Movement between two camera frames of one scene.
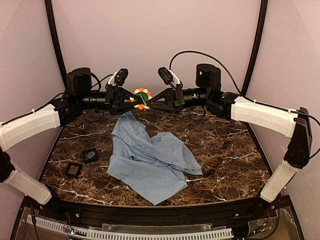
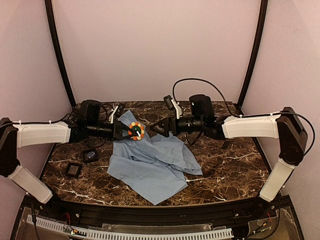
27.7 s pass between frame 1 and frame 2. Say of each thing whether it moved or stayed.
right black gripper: moved
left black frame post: stayed
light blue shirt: stayed
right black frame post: stayed
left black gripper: moved
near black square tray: stayed
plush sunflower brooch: moved
